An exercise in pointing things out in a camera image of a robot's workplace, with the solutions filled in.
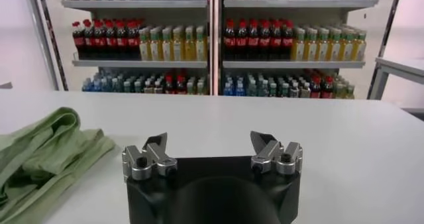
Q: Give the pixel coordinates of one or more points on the light green T-shirt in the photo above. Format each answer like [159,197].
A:
[43,165]

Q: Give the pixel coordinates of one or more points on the grey window frame post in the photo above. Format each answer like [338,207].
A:
[43,36]

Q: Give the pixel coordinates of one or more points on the black metal frame post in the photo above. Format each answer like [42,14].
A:
[392,13]
[52,36]

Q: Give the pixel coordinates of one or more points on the white metal side table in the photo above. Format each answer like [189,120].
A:
[397,64]

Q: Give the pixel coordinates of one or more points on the red-capped cola bottle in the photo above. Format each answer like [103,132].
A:
[99,43]
[122,43]
[287,43]
[275,43]
[252,43]
[111,43]
[264,43]
[88,43]
[241,43]
[229,43]
[133,43]
[79,43]

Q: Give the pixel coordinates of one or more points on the yellow juice bottle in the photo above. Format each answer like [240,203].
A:
[310,49]
[359,49]
[166,48]
[322,49]
[298,49]
[144,48]
[189,48]
[154,48]
[334,49]
[346,49]
[200,48]
[178,48]

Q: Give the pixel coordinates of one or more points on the grey beverage display rack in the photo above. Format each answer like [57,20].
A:
[298,2]
[132,4]

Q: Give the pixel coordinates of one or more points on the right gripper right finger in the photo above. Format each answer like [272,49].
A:
[275,157]

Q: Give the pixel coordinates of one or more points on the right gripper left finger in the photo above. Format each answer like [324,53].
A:
[149,160]

